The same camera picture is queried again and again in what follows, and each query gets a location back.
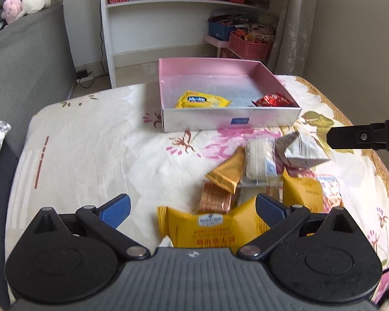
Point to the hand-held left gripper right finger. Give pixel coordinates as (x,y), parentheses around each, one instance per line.
(270,210)

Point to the pink clear snack packet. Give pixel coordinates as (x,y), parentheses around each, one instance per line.
(331,189)

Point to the white power strip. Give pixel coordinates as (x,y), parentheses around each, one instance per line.
(84,75)

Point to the gold foil wrapper bar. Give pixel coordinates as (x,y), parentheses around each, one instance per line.
(227,171)

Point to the floral printed box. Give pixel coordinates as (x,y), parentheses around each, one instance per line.
(262,34)

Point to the pink cardboard box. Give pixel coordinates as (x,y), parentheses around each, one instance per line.
(210,82)

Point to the white triangular snack packet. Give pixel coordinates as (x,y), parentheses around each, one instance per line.
(303,150)

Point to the white bookshelf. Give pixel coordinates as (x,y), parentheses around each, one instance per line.
(155,29)

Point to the orange cookie packet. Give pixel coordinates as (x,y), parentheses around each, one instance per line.
(214,199)

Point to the grey sofa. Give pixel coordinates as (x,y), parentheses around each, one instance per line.
(29,71)

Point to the pink and white plush toy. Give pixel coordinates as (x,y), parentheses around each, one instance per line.
(32,1)

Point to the blue storage box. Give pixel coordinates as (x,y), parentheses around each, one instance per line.
(220,29)

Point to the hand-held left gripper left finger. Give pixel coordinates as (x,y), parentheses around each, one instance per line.
(116,209)

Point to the lace curtain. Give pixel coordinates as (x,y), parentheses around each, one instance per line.
(295,22)

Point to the floral blanket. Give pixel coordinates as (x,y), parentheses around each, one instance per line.
(100,155)

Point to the large coral plastic basket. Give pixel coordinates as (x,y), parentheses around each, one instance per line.
(249,48)

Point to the large yellow wafer packet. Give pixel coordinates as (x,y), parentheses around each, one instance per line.
(210,230)
(303,191)

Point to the clear rice cracker packet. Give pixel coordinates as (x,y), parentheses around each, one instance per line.
(259,158)

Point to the small white snack packet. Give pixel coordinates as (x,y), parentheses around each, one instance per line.
(249,191)

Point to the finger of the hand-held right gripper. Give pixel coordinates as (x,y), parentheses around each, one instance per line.
(353,137)

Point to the red foil snack packet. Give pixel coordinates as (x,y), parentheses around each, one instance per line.
(272,100)

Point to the yellow packet with blue label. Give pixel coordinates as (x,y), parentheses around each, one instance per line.
(201,100)

